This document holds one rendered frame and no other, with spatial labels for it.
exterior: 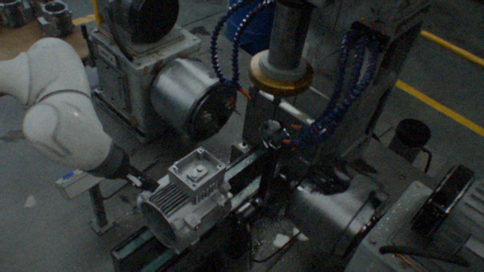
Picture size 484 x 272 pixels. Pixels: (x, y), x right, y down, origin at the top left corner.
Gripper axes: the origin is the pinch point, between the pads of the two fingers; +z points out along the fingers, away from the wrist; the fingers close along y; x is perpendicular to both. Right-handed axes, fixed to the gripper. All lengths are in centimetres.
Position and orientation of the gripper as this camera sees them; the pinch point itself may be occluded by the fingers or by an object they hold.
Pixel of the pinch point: (149, 183)
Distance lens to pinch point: 111.3
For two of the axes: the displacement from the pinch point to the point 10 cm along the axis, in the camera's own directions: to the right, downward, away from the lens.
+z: 2.6, 3.6, 8.9
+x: -6.4, 7.6, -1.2
